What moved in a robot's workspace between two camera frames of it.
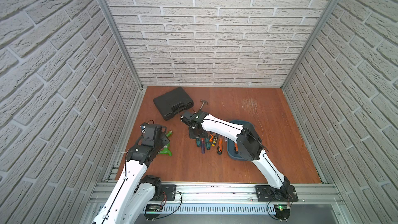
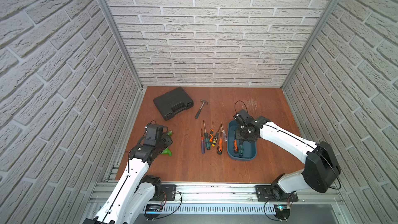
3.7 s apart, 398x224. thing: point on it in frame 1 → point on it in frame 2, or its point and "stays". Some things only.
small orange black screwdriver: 236,150 stays
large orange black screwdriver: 219,148 stays
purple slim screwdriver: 202,145 stays
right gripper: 192,136 → 238,137
